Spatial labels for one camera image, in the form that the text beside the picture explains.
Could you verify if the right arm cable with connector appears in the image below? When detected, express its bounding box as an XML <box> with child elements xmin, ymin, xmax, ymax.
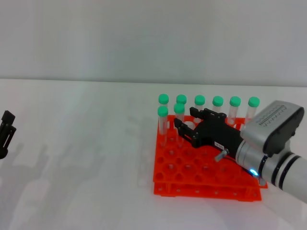
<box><xmin>214</xmin><ymin>148</ymin><xmax>267</xmax><ymax>185</ymax></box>

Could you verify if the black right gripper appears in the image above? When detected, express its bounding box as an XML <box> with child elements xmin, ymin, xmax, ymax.
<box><xmin>173</xmin><ymin>106</ymin><xmax>242</xmax><ymax>155</ymax></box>

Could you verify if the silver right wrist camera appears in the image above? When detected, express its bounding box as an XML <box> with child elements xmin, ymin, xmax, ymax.
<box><xmin>241</xmin><ymin>100</ymin><xmax>304</xmax><ymax>158</ymax></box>

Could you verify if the orange test tube rack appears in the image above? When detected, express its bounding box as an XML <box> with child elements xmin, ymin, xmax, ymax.
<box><xmin>153</xmin><ymin>115</ymin><xmax>269</xmax><ymax>202</ymax></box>

